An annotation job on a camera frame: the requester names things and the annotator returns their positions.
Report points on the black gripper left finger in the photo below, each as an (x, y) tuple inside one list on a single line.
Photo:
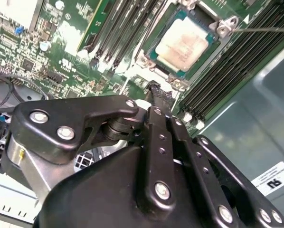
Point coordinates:
[(85, 111)]

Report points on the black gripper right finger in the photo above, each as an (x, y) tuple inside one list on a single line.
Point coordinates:
[(202, 162)]

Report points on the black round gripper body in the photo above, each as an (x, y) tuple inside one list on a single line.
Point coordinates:
[(97, 192)]

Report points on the silver square CPU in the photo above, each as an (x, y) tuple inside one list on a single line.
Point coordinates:
[(184, 45)]

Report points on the thin metal locking lever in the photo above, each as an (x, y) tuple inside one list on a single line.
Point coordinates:
[(265, 29)]

